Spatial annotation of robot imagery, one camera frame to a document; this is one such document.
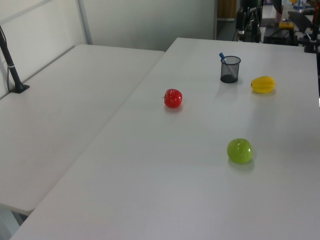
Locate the green apple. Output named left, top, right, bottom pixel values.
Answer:
left=226, top=137, right=254, bottom=165

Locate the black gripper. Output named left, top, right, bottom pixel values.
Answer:
left=236, top=0, right=263, bottom=42

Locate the red apple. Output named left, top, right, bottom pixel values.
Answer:
left=162, top=88, right=183, bottom=109

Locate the white partition frame post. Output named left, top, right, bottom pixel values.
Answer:
left=76, top=0, right=94, bottom=46

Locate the black equipment case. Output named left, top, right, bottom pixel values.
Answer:
left=262, top=26, right=300, bottom=47

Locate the black camera stand pole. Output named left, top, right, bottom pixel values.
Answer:
left=0, top=24, right=31, bottom=95

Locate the black mesh pen cup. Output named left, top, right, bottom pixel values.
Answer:
left=219, top=55, right=242, bottom=84

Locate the black clamp camera mount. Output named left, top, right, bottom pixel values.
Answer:
left=303, top=23, right=320, bottom=54

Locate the brown wooden cabinet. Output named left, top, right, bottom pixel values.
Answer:
left=216, top=0, right=237, bottom=19

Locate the yellow starfruit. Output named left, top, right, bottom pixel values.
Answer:
left=250, top=75, right=277, bottom=95

